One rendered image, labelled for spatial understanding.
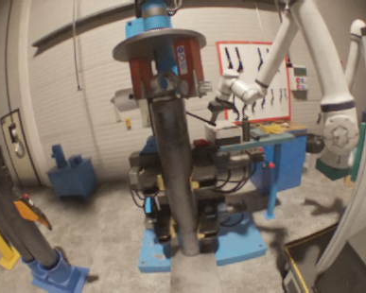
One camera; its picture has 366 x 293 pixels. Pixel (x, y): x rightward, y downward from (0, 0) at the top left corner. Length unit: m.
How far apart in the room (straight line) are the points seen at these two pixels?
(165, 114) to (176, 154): 0.24
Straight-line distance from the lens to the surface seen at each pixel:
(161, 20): 1.09
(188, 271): 1.56
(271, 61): 0.92
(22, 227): 1.57
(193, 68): 0.89
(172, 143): 0.99
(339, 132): 0.68
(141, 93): 1.12
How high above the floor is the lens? 1.49
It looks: 18 degrees down
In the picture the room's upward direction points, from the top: 8 degrees counter-clockwise
